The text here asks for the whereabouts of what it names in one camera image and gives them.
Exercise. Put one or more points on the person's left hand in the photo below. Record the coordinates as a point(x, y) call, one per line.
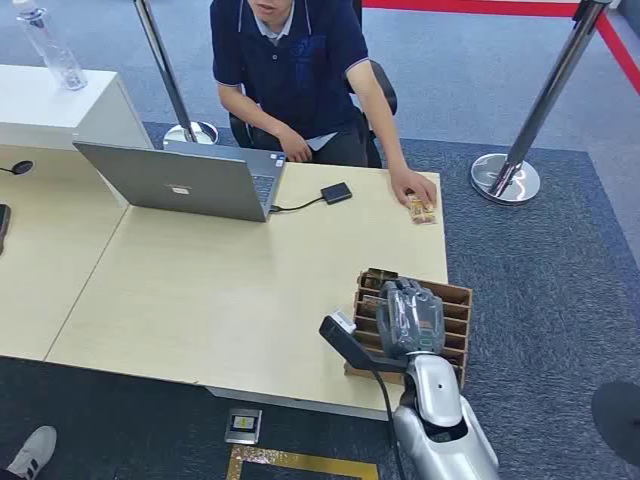
point(412, 185)

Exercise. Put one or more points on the person's right hand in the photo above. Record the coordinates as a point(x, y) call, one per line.
point(295, 146)

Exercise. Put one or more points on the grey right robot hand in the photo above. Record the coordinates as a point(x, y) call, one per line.
point(410, 321)

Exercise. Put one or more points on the patterned card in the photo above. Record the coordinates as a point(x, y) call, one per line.
point(423, 213)

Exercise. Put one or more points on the person's right forearm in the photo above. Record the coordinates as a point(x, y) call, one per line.
point(252, 112)

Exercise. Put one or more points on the person's left forearm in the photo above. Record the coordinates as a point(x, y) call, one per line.
point(383, 122)

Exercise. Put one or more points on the brown slotted card holder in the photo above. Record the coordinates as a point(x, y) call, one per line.
point(457, 318)

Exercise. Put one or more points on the person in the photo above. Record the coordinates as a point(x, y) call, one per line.
point(295, 66)

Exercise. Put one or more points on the black external drive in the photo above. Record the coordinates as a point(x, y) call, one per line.
point(336, 193)

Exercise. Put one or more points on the black office chair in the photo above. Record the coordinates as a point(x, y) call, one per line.
point(385, 86)

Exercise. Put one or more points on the grey laptop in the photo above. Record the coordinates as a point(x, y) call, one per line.
point(175, 185)

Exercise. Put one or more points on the yellow floor tape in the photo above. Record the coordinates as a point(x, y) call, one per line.
point(300, 460)

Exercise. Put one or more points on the red barrier belt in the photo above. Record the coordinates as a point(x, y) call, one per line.
point(500, 6)

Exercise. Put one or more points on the metal floor socket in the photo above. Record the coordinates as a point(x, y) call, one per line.
point(243, 425)

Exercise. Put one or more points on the black round base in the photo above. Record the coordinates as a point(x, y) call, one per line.
point(620, 420)

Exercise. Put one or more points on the white cabinet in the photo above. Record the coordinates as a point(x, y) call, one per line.
point(55, 106)

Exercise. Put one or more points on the clear plastic water bottle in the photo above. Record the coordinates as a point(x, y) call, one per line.
point(52, 50)

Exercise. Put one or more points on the black round desk device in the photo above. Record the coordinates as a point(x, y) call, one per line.
point(22, 167)

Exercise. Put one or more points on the black device at desk edge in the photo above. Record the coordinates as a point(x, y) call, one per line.
point(3, 225)

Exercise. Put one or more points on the white shoe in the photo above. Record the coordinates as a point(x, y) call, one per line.
point(35, 454)

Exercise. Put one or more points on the chrome stanchion post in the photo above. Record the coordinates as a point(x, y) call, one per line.
point(170, 79)
point(545, 99)

